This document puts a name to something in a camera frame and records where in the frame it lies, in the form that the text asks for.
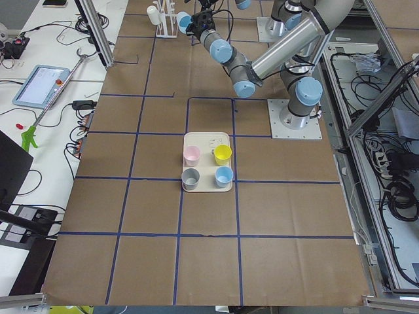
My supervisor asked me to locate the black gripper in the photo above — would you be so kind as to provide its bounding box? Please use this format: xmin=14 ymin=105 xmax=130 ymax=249
xmin=186 ymin=9 xmax=215 ymax=37

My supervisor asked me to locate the light blue cup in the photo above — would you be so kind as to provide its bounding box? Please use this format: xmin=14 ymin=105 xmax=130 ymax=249
xmin=176 ymin=11 xmax=192 ymax=34
xmin=215 ymin=166 xmax=233 ymax=188

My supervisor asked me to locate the pale green-white cup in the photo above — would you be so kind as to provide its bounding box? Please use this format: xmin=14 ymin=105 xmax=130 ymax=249
xmin=147 ymin=5 xmax=161 ymax=26

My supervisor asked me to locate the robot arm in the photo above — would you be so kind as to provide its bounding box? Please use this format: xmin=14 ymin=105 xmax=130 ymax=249
xmin=177 ymin=1 xmax=354 ymax=130
xmin=194 ymin=1 xmax=301 ymax=39

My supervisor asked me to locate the pink cup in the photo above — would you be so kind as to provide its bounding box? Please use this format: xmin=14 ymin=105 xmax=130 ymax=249
xmin=183 ymin=145 xmax=200 ymax=167

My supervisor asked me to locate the yellow cup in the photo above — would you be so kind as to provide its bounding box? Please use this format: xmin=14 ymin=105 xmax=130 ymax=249
xmin=213 ymin=145 xmax=232 ymax=166

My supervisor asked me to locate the grey cup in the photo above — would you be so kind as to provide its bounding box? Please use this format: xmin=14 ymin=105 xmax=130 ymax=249
xmin=181 ymin=168 xmax=200 ymax=190

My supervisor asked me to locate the cream plastic tray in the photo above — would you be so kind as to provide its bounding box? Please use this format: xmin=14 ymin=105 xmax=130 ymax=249
xmin=182 ymin=132 xmax=232 ymax=192

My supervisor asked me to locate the black power adapter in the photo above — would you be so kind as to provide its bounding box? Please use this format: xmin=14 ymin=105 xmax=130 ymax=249
xmin=71 ymin=100 xmax=97 ymax=111

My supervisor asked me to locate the teach pendant tablet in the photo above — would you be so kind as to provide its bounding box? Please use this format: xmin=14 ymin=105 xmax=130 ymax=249
xmin=12 ymin=65 xmax=70 ymax=109

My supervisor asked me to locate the black monitor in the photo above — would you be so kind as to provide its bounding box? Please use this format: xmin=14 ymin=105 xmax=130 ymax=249
xmin=1 ymin=131 xmax=57 ymax=236

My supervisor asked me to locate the white wire cup rack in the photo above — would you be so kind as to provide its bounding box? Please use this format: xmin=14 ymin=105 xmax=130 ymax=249
xmin=153 ymin=0 xmax=177 ymax=39

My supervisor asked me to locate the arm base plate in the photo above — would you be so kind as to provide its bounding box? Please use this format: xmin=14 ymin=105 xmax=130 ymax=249
xmin=257 ymin=17 xmax=285 ymax=43
xmin=267 ymin=99 xmax=322 ymax=141

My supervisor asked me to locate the aluminium frame post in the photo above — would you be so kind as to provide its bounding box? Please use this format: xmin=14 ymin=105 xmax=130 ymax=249
xmin=75 ymin=0 xmax=114 ymax=69

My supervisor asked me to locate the green-handled reacher grabber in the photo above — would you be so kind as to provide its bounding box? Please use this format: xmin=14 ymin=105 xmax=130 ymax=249
xmin=21 ymin=48 xmax=95 ymax=152

